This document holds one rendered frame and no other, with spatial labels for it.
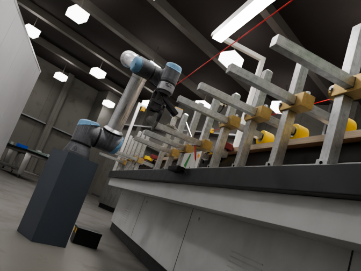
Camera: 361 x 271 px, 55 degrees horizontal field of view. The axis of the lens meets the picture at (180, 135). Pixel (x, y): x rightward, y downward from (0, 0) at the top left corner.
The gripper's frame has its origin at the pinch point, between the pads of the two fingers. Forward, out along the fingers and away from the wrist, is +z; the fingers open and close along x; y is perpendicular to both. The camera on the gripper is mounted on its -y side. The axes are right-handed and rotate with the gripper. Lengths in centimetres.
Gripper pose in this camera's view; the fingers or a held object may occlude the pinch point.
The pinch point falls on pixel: (153, 128)
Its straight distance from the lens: 180.9
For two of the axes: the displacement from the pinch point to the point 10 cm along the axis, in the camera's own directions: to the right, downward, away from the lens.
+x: 3.3, -1.0, -9.4
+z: -3.5, 9.1, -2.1
